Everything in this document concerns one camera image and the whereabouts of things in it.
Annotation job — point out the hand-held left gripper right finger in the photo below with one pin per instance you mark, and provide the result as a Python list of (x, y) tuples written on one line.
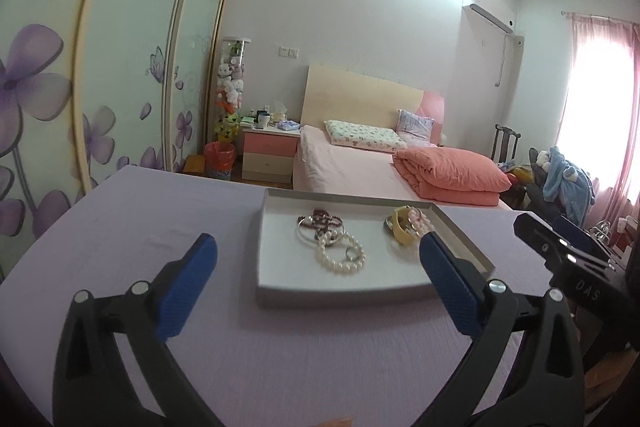
[(450, 277)]

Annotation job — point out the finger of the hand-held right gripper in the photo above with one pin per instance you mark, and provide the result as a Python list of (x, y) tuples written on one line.
[(580, 234), (535, 232)]

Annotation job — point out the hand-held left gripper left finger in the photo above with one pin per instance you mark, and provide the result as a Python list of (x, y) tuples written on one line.
[(190, 277)]

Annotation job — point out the grey cardboard box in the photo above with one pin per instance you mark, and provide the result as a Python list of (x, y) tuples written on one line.
[(390, 277)]

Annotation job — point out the thin silver hoop bangle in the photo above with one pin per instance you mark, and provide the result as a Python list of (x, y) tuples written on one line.
[(301, 233)]

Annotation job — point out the black office chair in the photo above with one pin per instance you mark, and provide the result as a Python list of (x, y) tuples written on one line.
[(537, 187)]

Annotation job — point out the blue plush robe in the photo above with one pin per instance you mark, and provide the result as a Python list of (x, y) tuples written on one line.
[(570, 184)]

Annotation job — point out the colourful clothes pile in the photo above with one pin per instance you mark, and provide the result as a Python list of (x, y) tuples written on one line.
[(512, 174)]

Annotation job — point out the purple textured cloth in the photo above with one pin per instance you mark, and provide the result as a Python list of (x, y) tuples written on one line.
[(150, 217)]

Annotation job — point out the dark wooden chair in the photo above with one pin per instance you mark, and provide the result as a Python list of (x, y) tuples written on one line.
[(505, 144)]

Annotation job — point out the folded salmon quilt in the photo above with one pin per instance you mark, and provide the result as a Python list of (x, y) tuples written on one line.
[(450, 174)]

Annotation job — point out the small wooden stool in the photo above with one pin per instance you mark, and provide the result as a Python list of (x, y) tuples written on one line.
[(194, 164)]

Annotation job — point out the red waste bin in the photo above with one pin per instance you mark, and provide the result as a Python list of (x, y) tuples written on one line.
[(220, 159)]

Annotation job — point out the pink curtain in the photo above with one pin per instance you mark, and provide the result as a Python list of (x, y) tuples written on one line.
[(600, 107)]

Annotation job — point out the pink and cream nightstand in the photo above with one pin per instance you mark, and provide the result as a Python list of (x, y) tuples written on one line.
[(270, 157)]

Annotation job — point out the bed with pink sheet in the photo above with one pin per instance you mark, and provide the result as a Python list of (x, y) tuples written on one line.
[(350, 167)]

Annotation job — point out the green plush toy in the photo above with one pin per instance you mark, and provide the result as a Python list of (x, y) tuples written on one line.
[(226, 128)]

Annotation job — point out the purple patterned pillow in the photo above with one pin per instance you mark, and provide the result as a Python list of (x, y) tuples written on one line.
[(415, 126)]

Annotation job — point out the white floral pillow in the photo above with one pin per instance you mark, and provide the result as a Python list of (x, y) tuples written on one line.
[(365, 136)]

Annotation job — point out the white mug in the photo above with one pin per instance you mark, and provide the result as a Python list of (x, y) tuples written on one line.
[(263, 121)]

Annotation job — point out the blue packet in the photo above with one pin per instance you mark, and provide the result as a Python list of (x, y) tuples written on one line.
[(287, 125)]

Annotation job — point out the tissue box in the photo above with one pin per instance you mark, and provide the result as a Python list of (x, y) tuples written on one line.
[(279, 113)]

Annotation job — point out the cream and pink headboard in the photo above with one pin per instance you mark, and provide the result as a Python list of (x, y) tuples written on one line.
[(360, 97)]

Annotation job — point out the clear tube of plush toys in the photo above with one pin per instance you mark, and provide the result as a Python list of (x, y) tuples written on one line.
[(231, 77)]

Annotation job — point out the white air conditioner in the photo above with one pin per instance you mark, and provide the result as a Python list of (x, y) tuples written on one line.
[(492, 9)]

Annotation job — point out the floral sliding wardrobe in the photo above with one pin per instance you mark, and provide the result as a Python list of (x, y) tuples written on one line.
[(100, 57)]

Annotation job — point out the wall socket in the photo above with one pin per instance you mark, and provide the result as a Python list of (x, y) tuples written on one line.
[(288, 52)]

